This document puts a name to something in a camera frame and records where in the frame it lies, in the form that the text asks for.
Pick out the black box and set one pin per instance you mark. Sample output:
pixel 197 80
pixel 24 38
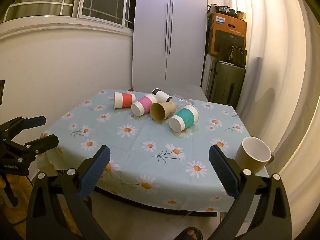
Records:
pixel 221 8

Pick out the grey suitcase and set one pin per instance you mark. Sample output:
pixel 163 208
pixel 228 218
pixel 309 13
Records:
pixel 208 75

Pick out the person's sandaled foot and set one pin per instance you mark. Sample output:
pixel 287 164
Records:
pixel 188 233

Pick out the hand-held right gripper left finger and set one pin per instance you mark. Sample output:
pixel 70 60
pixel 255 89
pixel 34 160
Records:
pixel 96 172

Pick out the yellow instant noodle cup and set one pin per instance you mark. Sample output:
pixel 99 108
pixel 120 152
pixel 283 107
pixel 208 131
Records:
pixel 241 15

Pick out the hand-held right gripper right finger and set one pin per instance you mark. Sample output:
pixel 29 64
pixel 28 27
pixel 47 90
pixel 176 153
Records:
pixel 223 172

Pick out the olive ceramic mug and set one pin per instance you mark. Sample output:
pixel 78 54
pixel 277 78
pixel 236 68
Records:
pixel 250 163

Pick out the clear plastic cup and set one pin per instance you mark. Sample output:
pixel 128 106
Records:
pixel 181 100

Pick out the daisy print tablecloth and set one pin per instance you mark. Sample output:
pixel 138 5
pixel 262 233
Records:
pixel 150 130

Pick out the orange cardboard box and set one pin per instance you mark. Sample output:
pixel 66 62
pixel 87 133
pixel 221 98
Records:
pixel 225 30

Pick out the dark green suitcase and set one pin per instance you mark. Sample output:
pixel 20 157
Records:
pixel 230 85

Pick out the brown paper cup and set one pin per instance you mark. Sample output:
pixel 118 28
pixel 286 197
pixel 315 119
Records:
pixel 162 110

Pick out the cream curtain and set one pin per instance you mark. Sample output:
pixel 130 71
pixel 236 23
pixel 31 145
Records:
pixel 275 55

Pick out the teal sleeve paper cup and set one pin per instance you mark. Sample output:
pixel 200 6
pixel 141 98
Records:
pixel 186 117

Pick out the black sleeve paper cup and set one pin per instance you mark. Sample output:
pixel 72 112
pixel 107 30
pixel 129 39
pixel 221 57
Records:
pixel 163 95

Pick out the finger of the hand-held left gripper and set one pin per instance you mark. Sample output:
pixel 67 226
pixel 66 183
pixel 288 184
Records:
pixel 35 121
pixel 45 141

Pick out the red sleeve paper cup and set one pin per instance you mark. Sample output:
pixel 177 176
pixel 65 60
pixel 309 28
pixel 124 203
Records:
pixel 127 100

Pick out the white framed window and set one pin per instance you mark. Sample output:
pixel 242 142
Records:
pixel 77 5

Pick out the white wardrobe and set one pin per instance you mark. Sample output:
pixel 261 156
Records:
pixel 150 42

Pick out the pink sleeve paper cup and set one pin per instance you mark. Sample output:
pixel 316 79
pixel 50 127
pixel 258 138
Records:
pixel 146 102

